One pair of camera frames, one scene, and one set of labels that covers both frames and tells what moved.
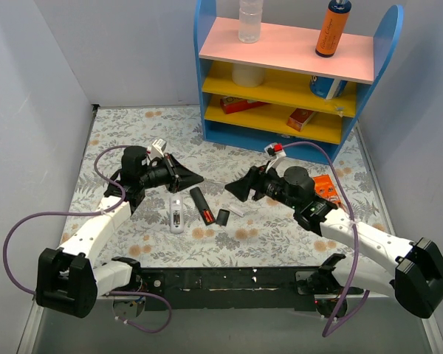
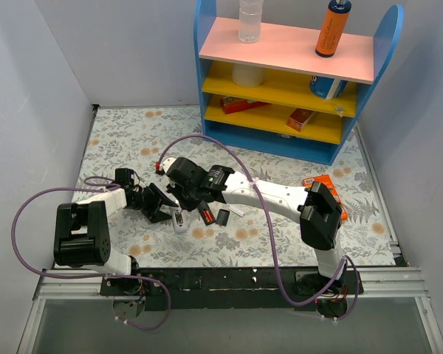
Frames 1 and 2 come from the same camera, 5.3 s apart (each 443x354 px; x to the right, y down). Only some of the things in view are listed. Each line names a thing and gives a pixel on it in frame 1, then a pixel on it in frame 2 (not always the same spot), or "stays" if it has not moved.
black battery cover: x=222 y=217 stays
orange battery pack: x=325 y=189 stays
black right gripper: x=254 y=183 → x=187 y=197
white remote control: x=176 y=214 stays
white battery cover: x=238 y=210 stays
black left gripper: x=172 y=172 → x=152 y=201
